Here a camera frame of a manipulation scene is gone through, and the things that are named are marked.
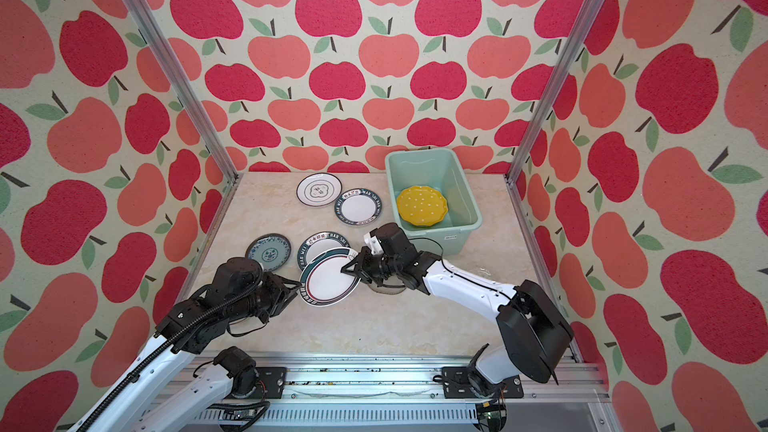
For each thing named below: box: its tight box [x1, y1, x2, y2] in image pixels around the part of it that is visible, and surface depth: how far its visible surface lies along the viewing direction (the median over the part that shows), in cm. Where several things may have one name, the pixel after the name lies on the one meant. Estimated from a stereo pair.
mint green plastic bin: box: [384, 148, 483, 256], surface depth 108 cm
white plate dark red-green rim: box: [299, 247, 361, 307], surface depth 78 cm
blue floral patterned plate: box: [245, 233, 292, 272], surface depth 101 cm
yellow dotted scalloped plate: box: [396, 186, 449, 227], surface depth 113 cm
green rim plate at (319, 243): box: [297, 231, 351, 271], surface depth 103 cm
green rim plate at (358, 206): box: [334, 188, 382, 226], surface depth 114 cm
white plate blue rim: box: [296, 172, 343, 207], surface depth 118 cm
